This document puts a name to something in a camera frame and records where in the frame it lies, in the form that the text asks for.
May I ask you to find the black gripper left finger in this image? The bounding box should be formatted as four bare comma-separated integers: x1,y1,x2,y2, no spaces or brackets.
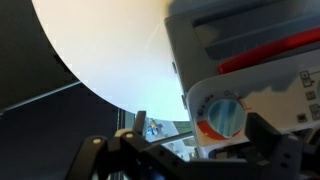
64,110,214,180

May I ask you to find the red oven door handle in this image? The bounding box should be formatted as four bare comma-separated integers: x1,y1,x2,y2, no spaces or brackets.
216,26,320,75

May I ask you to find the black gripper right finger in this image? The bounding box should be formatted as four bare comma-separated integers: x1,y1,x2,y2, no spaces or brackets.
244,112,320,180

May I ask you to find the grey toy oven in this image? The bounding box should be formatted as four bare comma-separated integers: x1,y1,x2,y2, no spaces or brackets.
164,0,320,162

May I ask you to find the blue toy oven knob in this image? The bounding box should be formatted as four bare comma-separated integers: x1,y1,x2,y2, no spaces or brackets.
206,98,248,138

